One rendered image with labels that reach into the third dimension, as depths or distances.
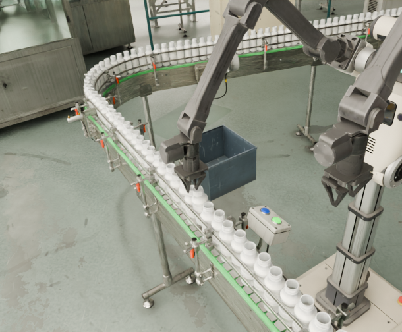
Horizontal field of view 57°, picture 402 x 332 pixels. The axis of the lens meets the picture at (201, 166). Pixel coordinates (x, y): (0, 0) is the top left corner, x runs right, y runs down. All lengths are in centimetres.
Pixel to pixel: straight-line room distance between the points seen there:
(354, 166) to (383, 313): 141
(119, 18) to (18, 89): 272
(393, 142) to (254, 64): 197
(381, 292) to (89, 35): 561
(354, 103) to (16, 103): 409
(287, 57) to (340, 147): 250
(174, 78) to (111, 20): 377
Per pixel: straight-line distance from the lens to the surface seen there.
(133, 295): 257
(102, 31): 666
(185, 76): 304
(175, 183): 147
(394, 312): 225
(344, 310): 115
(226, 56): 112
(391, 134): 138
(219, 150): 227
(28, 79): 454
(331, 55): 140
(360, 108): 83
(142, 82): 298
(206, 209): 130
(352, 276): 192
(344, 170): 92
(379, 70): 85
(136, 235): 291
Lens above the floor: 203
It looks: 35 degrees down
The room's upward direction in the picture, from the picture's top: 5 degrees counter-clockwise
